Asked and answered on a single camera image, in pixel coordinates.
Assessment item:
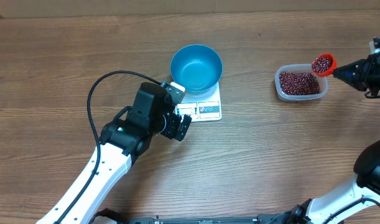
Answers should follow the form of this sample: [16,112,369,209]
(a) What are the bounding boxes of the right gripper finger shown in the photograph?
[333,72,366,91]
[333,59,368,73]

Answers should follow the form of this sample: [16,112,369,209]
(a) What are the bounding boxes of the orange measuring scoop blue handle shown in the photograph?
[312,53,339,77]

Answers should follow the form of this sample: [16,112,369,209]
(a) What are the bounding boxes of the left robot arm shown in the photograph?
[39,82,192,223]

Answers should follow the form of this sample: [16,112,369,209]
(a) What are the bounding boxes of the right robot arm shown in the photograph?
[268,51,380,223]

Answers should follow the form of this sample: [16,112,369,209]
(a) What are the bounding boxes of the white digital kitchen scale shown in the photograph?
[175,83,223,123]

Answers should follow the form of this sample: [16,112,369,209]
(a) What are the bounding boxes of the red beans in scoop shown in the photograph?
[312,56,333,73]

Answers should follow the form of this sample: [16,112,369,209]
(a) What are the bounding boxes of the blue metal bowl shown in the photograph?
[170,44,223,95]

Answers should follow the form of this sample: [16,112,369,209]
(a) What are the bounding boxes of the clear plastic container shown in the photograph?
[274,64,328,102]

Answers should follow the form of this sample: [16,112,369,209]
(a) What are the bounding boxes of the red beans in container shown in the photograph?
[279,72,320,95]

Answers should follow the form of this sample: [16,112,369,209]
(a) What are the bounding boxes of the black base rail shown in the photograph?
[90,208,290,224]

